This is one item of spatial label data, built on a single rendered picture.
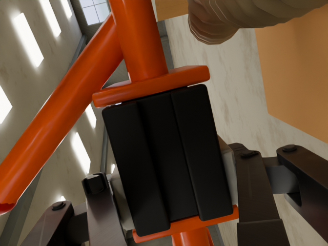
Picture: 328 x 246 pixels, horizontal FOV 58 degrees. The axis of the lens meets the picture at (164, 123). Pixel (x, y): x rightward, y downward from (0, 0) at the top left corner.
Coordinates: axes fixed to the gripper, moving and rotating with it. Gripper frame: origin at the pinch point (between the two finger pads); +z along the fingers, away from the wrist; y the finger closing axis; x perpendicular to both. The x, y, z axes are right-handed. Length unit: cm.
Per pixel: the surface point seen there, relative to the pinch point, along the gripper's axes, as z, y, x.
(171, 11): 195, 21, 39
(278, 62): 14.6, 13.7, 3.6
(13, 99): 589, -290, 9
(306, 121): 10.2, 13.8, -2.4
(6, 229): 416, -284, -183
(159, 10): 189, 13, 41
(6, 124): 529, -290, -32
